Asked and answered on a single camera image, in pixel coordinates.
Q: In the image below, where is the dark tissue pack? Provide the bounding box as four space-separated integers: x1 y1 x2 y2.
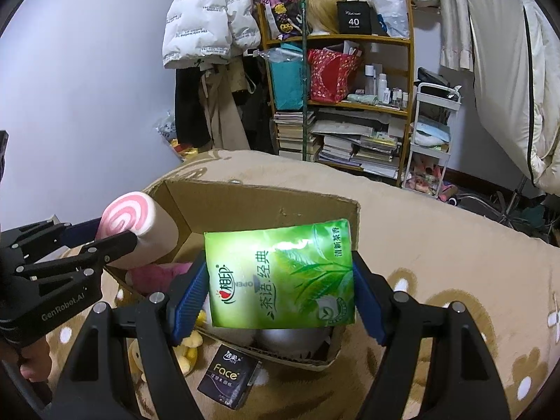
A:
197 346 263 411

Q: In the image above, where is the black box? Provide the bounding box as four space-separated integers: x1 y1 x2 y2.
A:
336 0 372 36

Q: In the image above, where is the yellow plush toy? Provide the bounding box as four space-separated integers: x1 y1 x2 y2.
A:
129 308 204 381

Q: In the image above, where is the blonde wig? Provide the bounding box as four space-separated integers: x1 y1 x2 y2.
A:
305 0 344 36

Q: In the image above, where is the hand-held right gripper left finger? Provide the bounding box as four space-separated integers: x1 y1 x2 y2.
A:
46 249 211 420

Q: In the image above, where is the beige flower blanket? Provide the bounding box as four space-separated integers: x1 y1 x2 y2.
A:
44 149 560 420

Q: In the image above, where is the printed cardboard box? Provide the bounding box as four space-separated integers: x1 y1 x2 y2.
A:
103 177 360 372

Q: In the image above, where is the clear plastic bag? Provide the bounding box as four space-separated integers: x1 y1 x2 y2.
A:
365 0 410 38

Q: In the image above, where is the pink plush toy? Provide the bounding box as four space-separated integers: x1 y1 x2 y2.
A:
126 261 193 294

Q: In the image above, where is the teal bag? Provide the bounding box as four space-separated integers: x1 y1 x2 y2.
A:
268 44 307 111

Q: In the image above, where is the person's left hand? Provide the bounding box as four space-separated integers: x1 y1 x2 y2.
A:
17 340 52 389

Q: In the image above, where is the beige hanging coat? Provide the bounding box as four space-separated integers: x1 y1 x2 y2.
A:
198 59 251 152

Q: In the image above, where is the printed plastic bag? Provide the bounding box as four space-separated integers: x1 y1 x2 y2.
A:
155 111 197 162

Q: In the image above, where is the red patterned bag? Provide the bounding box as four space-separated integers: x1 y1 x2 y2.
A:
307 48 364 103

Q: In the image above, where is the blue white cloth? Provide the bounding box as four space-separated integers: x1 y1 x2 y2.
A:
413 120 451 147

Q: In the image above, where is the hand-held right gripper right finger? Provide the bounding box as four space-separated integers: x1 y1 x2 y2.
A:
352 249 512 420

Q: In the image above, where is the thin green pole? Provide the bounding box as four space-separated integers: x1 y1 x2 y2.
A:
300 0 308 162

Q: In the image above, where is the dark hanging coat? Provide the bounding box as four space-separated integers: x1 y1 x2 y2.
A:
175 65 211 147

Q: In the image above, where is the purple patterned bag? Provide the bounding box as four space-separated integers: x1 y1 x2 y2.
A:
261 0 307 40

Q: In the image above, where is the black hanging garment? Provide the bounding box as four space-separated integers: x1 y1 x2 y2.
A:
236 52 278 154

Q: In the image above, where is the wooden shelf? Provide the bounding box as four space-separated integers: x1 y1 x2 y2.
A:
257 0 416 187

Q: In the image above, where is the green tissue pack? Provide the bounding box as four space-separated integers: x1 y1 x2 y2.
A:
203 218 356 330

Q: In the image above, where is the white trolley cart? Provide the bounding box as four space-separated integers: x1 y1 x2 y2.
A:
401 82 463 193

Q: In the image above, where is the metal chair base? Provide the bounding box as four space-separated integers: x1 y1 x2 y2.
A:
455 175 552 239

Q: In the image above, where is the white puffer jacket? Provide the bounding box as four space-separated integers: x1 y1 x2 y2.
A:
162 0 263 70

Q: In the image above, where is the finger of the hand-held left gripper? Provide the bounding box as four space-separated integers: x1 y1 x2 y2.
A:
15 230 138 292
0 218 106 264

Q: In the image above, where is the stack of books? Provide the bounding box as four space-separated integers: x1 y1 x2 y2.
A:
273 109 407 180

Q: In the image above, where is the black bag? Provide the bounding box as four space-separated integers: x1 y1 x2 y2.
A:
416 67 456 97

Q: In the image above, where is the pink swirl roll plush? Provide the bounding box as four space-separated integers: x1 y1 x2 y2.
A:
97 191 180 271

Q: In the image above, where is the group of toiletry bottles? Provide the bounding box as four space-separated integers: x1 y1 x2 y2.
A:
364 65 410 108

